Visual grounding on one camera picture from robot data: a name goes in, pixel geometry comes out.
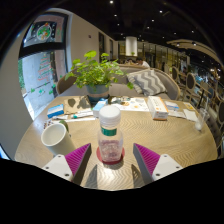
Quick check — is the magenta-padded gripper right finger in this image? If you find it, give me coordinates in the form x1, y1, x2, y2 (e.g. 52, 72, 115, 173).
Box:
132, 143, 184, 186

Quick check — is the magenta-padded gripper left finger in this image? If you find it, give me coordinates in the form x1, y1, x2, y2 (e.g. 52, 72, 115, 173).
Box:
41, 143, 93, 186

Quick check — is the clear bottle with white cap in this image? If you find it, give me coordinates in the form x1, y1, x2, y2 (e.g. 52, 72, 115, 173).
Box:
97, 104, 124, 163

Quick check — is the white and green tube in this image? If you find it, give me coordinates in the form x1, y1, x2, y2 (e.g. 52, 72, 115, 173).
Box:
71, 110, 95, 120

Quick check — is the pill blister pack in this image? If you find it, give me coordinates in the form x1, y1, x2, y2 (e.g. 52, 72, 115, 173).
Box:
43, 119, 61, 129

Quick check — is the white and orange tissue box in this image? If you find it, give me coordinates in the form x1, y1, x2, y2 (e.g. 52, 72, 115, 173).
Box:
146, 95, 170, 121

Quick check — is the flat blue box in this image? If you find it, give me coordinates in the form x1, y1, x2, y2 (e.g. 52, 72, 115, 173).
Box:
46, 103, 65, 119

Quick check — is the printed paper leaflet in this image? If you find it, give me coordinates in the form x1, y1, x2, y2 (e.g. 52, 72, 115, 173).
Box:
168, 109, 187, 119

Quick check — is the large illustrated leaflet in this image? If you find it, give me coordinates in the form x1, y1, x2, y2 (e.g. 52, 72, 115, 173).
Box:
109, 96, 150, 113

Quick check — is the light blue small carton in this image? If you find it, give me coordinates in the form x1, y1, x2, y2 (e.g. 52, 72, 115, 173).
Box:
92, 98, 109, 118

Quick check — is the small blue and white box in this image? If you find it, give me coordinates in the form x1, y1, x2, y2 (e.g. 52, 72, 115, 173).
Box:
164, 100, 180, 112

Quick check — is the white paper card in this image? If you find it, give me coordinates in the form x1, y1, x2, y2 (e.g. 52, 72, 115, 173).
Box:
183, 109, 199, 123

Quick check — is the clear plastic cup with straw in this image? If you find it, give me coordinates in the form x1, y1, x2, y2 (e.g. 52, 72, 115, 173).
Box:
194, 108, 211, 132

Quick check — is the yellow card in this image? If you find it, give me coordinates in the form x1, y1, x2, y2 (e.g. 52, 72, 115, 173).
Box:
183, 101, 197, 112

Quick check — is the curved grey upholstered sofa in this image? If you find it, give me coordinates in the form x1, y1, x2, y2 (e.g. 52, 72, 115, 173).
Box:
55, 63, 182, 101

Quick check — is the grey white chevron cushion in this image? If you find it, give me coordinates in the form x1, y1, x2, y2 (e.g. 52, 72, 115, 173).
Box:
126, 68, 168, 97

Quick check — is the green potted plant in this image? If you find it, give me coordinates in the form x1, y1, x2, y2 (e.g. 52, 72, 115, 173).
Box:
64, 50, 134, 103

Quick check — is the person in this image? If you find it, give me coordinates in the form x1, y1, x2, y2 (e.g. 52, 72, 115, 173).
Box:
134, 57, 151, 69

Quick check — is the group of ceiling lights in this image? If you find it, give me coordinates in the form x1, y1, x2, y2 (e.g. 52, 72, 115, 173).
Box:
108, 0, 208, 48

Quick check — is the white mug with green handle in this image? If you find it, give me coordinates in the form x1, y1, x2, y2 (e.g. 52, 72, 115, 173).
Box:
40, 120, 77, 157

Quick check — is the dark framed wall picture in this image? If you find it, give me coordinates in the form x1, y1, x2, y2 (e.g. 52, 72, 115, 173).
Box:
22, 13, 69, 48

